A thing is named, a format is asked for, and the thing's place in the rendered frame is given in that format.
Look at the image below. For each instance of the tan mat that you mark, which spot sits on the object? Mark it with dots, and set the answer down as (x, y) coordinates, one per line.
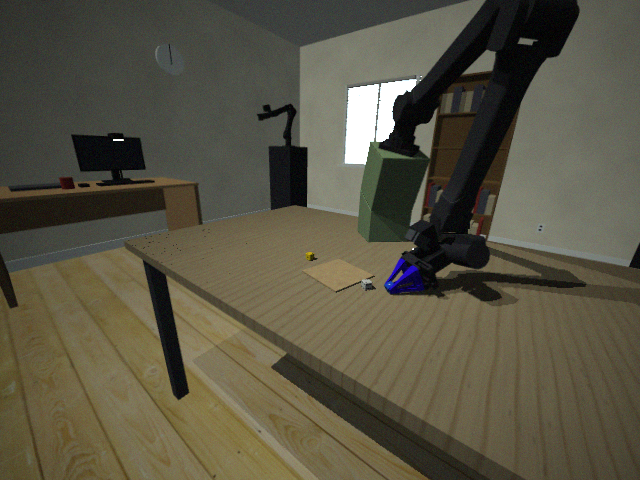
(337, 274)

